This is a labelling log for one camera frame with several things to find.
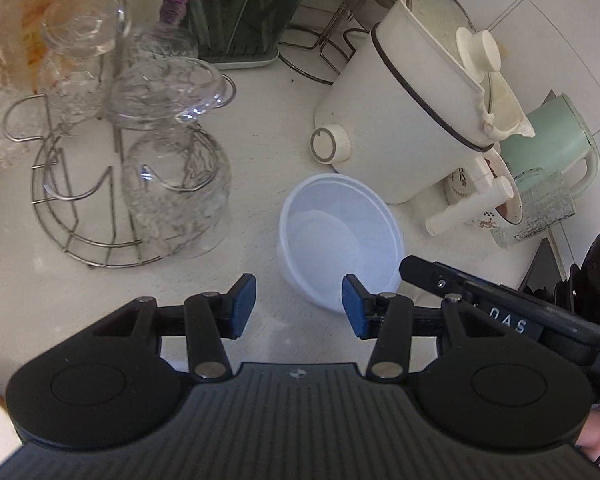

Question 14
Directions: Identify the translucent plastic bowl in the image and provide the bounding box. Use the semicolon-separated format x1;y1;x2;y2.
276;174;405;314

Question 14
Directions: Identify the person right hand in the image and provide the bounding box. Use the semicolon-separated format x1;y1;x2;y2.
577;408;600;460

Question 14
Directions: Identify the textured clear glass tumbler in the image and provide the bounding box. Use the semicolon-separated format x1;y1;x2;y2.
492;168;576;248

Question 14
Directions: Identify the floral bowl with brown food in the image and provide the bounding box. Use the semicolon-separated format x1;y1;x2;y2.
444;148;524;229

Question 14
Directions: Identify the mint green electric kettle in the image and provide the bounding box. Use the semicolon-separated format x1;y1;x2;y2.
500;94;600;198

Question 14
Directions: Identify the white electric cooking pot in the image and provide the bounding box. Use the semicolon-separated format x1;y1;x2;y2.
309;0;534;235

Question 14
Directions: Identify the green chopstick holder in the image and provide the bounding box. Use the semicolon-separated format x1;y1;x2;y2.
186;0;302;68

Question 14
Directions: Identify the red lid plastic jar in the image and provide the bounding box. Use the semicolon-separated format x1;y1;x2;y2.
0;0;62;91

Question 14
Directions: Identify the wire glass drying rack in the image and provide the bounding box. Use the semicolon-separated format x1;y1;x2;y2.
2;0;237;269

